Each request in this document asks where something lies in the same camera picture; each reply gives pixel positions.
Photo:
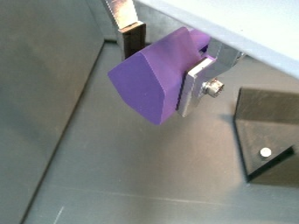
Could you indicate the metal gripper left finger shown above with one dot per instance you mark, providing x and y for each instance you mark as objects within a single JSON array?
[{"x": 130, "y": 28}]

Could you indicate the purple three prong object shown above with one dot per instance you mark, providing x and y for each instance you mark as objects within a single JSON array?
[{"x": 160, "y": 80}]

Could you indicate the black curved fixture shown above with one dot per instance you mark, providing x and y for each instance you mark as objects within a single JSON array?
[{"x": 266, "y": 123}]

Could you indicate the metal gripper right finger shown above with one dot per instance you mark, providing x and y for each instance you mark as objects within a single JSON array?
[{"x": 206, "y": 75}]

